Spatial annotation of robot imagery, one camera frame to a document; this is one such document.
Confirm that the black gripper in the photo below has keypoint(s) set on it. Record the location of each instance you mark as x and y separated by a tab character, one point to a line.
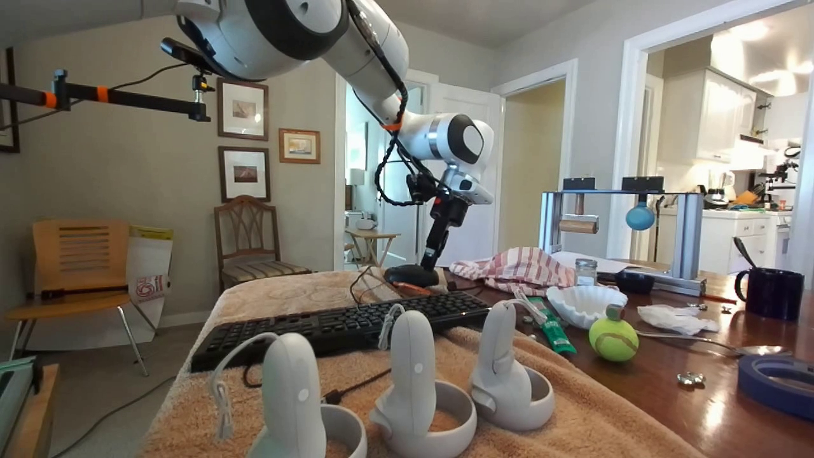
452	198

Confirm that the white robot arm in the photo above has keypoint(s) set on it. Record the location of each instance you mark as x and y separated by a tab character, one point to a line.
257	39

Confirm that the black computer keyboard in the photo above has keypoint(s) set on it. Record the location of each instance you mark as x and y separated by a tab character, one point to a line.
332	331

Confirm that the framed picture top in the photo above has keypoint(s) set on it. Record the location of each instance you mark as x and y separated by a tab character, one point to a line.
242	110

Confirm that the red striped white cloth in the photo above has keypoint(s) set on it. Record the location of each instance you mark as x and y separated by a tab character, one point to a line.
517	269

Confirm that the white scalloped dish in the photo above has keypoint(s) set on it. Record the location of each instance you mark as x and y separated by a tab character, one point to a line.
584	305

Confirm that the green tube package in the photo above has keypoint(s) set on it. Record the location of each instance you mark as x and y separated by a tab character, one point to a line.
547	325

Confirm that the framed picture small right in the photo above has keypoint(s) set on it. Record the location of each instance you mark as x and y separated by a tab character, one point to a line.
298	146

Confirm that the white VR controller middle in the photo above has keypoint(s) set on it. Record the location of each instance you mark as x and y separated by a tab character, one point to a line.
420	415

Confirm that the blue ball ornament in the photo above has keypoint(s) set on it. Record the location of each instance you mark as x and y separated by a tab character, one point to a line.
639	217

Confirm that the framed picture bottom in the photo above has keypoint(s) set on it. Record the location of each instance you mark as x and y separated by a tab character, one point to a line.
244	174

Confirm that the yellow green tennis ball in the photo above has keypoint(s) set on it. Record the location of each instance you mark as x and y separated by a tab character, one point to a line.
615	339

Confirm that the beige towel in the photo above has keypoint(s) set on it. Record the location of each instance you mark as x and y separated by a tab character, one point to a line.
589	418

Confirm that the dark blue mug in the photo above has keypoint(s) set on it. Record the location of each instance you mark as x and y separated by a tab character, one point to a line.
771	295

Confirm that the blue tape roll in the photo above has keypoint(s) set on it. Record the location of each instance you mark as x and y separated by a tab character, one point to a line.
779	382

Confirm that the light wooden chair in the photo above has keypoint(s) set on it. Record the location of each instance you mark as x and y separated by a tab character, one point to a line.
83	265

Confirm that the aluminium frame stand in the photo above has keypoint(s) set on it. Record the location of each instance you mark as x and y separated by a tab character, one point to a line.
566	209

